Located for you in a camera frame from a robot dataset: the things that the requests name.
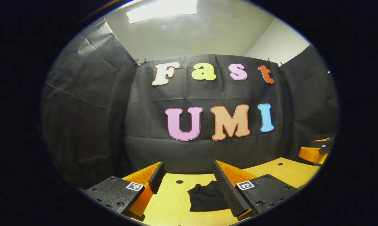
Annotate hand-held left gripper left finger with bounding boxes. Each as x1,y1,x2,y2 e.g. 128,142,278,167
82,162,165,222

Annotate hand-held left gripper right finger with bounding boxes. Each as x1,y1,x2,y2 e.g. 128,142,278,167
213,160,301,220

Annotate black button shirt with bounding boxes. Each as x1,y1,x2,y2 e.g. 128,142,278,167
188,180,230,212

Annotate black backdrop cloth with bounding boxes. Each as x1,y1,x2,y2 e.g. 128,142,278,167
41,18,339,189

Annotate ceiling light panel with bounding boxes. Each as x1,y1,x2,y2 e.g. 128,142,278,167
126,0,198,24

